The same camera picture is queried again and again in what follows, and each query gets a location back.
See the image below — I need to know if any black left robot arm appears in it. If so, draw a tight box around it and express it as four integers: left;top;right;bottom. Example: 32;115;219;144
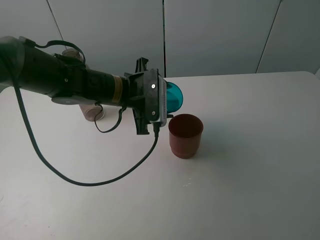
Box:
0;36;159;121

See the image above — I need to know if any black camera cable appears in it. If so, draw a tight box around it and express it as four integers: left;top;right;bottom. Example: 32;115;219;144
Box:
13;84;161;187

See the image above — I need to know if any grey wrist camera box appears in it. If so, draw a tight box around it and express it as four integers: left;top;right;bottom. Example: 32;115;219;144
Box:
143;69;167;128

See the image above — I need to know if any teal translucent plastic cup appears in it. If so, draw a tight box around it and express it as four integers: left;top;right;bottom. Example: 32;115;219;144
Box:
166;82;184;114

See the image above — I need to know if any clear brown plastic bottle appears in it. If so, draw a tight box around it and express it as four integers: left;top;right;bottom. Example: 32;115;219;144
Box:
61;48;104;122

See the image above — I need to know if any red plastic cup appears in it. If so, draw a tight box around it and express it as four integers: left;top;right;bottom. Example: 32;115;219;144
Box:
168;113;204;159

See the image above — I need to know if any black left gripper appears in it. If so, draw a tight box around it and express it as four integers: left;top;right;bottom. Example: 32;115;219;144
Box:
124;57;155;135

